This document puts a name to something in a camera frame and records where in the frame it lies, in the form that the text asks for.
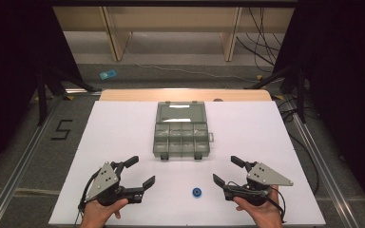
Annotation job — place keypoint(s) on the person's right hand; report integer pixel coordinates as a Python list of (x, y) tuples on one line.
[(264, 215)]

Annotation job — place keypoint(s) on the aluminium floor rail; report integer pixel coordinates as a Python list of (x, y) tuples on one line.
[(323, 164), (19, 164)]

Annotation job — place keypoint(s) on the black metal stand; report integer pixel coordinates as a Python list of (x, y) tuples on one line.
[(285, 79), (55, 84)]

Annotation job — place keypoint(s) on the white board table cover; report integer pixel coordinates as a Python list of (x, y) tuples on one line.
[(240, 133)]

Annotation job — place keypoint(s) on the dark curtain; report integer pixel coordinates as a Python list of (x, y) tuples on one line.
[(9, 63), (345, 79)]

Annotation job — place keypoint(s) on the clear grey plastic compartment box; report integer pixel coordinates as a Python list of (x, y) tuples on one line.
[(181, 130)]

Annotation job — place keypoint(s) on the person's left hand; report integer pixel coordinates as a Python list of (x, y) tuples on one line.
[(96, 215)]

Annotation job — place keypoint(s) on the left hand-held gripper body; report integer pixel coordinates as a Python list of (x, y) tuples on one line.
[(104, 180)]

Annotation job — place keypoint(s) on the small blue round wheel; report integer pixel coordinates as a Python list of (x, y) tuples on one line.
[(197, 192)]

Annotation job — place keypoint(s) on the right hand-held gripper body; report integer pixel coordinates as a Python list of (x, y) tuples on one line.
[(261, 177)]

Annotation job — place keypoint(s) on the light wooden furniture frame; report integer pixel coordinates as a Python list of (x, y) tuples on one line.
[(177, 19)]

